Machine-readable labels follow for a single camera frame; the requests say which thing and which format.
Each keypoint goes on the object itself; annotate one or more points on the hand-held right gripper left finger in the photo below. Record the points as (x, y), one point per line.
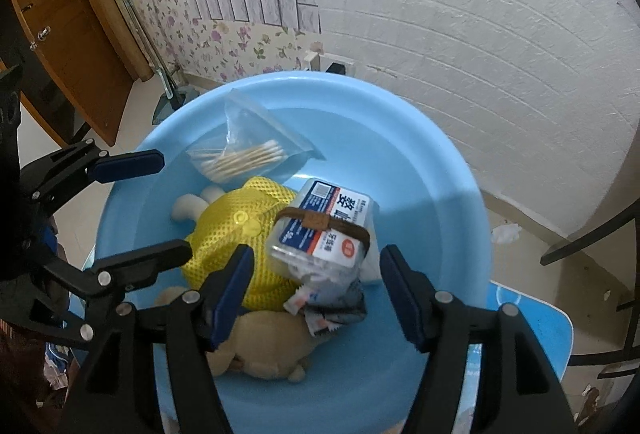
(232, 294)

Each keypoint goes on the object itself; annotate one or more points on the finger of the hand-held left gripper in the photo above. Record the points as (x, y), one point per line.
(130, 163)
(145, 259)

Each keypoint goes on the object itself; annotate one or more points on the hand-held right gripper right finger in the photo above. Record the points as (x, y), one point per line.
(405, 299)

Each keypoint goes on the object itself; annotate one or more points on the plush toy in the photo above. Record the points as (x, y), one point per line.
(225, 234)

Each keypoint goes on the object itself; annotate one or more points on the orange white sachet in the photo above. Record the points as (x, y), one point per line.
(296, 301)

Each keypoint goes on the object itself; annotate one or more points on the dark foil packet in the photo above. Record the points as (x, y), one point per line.
(335, 309)

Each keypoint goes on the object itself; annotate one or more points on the clear bag of cotton swabs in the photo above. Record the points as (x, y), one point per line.
(240, 158)

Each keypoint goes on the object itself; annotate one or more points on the floss pick box with band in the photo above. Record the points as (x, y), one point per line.
(320, 224)

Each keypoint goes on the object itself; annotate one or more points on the light blue plastic basin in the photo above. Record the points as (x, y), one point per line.
(400, 163)

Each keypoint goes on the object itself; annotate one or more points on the grey dustpan with metal pole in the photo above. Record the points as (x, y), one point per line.
(170, 98)

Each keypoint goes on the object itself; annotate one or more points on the crumpled white tissue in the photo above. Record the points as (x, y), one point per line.
(506, 234)

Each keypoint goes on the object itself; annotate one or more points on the wooden door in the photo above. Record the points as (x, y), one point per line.
(75, 38)

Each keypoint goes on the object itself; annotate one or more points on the yellow desk with black legs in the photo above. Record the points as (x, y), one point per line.
(590, 244)

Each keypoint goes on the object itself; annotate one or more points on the white wall socket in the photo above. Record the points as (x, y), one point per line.
(340, 66)

